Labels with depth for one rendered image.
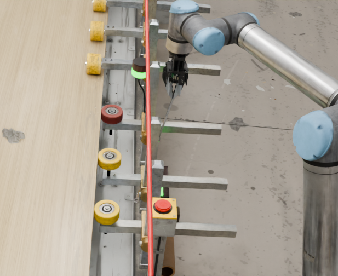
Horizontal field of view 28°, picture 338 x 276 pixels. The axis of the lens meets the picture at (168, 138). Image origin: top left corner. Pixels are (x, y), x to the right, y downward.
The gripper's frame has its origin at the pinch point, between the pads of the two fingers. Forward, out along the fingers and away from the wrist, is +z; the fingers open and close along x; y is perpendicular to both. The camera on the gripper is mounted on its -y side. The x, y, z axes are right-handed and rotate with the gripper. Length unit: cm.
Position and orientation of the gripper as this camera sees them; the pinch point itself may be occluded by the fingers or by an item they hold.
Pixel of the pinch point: (172, 93)
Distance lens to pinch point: 244.6
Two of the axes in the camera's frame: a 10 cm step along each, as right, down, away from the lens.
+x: 9.9, 0.5, 0.9
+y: 0.4, 6.2, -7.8
